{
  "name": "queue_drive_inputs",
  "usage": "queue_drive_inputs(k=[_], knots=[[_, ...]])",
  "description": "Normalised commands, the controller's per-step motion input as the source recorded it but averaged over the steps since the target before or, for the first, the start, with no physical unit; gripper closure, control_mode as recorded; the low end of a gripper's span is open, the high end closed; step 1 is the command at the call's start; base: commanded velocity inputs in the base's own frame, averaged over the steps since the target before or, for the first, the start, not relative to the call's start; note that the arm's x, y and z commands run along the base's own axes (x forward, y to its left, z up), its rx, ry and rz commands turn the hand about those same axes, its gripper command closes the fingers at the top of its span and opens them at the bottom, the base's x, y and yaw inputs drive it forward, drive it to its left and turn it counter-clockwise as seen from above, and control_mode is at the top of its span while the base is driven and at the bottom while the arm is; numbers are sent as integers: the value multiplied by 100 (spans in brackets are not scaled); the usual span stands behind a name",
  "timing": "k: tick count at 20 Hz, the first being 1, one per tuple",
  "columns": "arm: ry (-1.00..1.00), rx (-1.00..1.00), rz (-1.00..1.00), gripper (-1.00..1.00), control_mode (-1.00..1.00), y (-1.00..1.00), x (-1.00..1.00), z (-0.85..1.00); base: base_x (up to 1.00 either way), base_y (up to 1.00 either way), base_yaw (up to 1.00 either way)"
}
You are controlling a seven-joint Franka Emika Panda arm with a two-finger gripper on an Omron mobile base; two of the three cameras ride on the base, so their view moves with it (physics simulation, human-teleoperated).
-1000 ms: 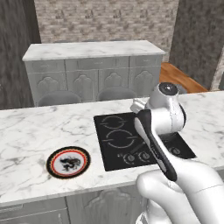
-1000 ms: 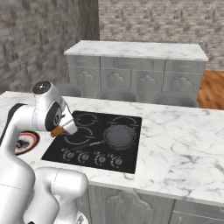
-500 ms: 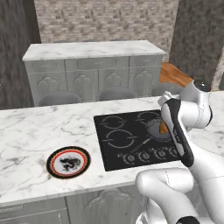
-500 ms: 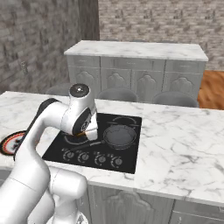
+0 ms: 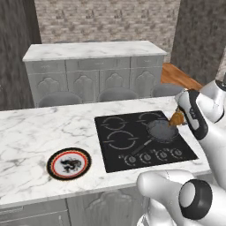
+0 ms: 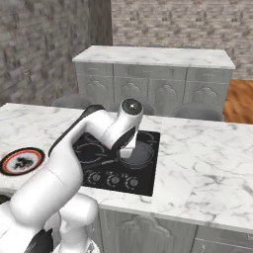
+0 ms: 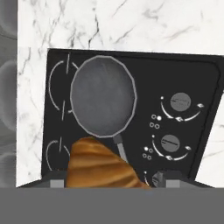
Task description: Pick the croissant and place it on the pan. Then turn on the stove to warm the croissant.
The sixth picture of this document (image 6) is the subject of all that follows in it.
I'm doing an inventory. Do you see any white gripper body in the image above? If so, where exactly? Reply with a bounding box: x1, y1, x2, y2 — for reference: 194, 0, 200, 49
118, 139, 138, 159

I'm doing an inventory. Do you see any dark round pan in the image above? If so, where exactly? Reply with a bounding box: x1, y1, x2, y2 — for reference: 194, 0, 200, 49
116, 139, 156, 170

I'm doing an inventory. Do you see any black hob knob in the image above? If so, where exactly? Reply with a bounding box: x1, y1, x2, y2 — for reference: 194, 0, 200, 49
126, 176, 140, 190
108, 174, 122, 187
89, 171, 102, 184

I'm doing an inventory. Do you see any black hob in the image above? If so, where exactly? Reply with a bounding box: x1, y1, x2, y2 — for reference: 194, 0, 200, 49
72, 129, 161, 198

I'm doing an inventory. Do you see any grey round stool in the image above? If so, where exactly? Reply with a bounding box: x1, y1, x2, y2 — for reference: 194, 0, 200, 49
51, 93, 94, 110
171, 102, 225, 123

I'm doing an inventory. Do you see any grey island cupboard run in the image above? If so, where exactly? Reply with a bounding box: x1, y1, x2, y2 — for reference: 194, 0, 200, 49
71, 44, 236, 117

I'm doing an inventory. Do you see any grey cupboard door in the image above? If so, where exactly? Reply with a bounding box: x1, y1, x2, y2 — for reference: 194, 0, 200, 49
98, 209, 199, 253

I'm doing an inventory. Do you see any black red white plate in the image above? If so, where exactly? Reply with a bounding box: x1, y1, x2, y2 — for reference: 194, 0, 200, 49
0, 146, 46, 177

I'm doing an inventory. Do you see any grey drawer front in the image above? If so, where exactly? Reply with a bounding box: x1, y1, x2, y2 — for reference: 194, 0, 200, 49
191, 224, 253, 253

